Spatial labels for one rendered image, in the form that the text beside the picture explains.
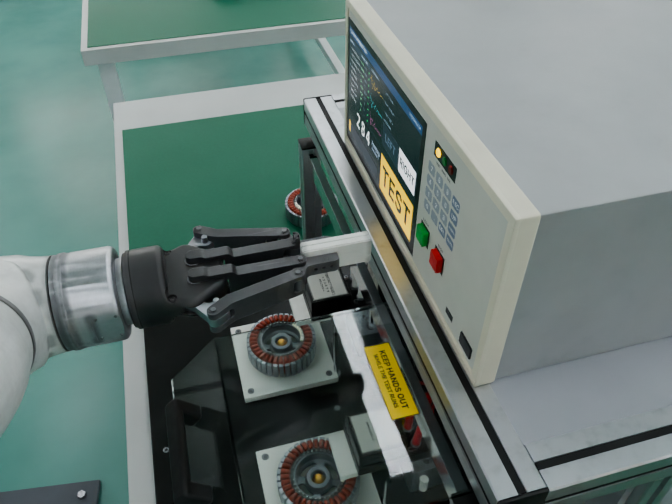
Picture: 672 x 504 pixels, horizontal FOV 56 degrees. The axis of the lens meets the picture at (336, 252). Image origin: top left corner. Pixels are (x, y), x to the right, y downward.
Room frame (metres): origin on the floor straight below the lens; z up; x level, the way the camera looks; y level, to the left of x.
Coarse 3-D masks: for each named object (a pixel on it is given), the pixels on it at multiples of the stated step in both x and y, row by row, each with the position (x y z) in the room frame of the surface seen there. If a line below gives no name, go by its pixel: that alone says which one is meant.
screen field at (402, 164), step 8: (384, 128) 0.62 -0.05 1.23; (384, 136) 0.62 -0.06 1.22; (392, 136) 0.59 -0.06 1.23; (384, 144) 0.61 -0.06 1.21; (392, 144) 0.59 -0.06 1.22; (392, 152) 0.59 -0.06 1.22; (400, 152) 0.57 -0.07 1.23; (392, 160) 0.59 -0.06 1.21; (400, 160) 0.56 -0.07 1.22; (400, 168) 0.56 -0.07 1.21; (408, 168) 0.54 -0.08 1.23; (408, 176) 0.54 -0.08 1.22; (408, 184) 0.54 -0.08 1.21
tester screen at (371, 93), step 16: (352, 32) 0.74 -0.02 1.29; (352, 48) 0.74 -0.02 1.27; (352, 64) 0.74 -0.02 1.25; (368, 64) 0.68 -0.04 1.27; (352, 80) 0.74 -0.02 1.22; (368, 80) 0.68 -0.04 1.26; (384, 80) 0.63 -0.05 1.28; (352, 96) 0.74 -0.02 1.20; (368, 96) 0.67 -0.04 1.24; (384, 96) 0.62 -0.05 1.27; (400, 96) 0.58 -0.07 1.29; (352, 112) 0.74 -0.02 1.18; (368, 112) 0.67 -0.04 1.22; (384, 112) 0.62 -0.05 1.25; (400, 112) 0.58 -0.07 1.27; (368, 128) 0.67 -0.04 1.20; (400, 128) 0.57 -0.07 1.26; (416, 128) 0.53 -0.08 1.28; (400, 144) 0.57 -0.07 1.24; (416, 144) 0.53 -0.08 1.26; (416, 160) 0.52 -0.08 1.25; (400, 176) 0.56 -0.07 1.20; (416, 176) 0.52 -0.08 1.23
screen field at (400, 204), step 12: (384, 168) 0.61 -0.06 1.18; (384, 180) 0.61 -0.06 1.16; (396, 180) 0.57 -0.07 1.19; (384, 192) 0.60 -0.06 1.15; (396, 192) 0.57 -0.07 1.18; (396, 204) 0.57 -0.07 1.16; (408, 204) 0.53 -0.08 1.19; (396, 216) 0.56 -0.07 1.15; (408, 216) 0.53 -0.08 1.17; (408, 228) 0.53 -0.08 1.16
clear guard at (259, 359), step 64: (320, 320) 0.47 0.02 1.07; (384, 320) 0.47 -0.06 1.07; (192, 384) 0.41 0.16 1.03; (256, 384) 0.39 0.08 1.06; (320, 384) 0.39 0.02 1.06; (192, 448) 0.34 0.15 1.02; (256, 448) 0.31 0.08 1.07; (320, 448) 0.31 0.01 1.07; (384, 448) 0.31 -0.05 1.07; (448, 448) 0.31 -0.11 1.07
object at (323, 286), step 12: (312, 276) 0.69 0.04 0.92; (324, 276) 0.69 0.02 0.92; (336, 276) 0.69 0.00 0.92; (348, 276) 0.71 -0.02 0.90; (312, 288) 0.66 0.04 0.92; (324, 288) 0.66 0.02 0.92; (336, 288) 0.66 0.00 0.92; (348, 288) 0.66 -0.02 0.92; (300, 300) 0.68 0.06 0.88; (312, 300) 0.64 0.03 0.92; (324, 300) 0.64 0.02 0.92; (336, 300) 0.64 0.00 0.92; (348, 300) 0.65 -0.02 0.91; (384, 300) 0.66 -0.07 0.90; (300, 312) 0.65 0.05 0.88; (312, 312) 0.63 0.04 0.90; (324, 312) 0.64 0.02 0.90; (336, 312) 0.64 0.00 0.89
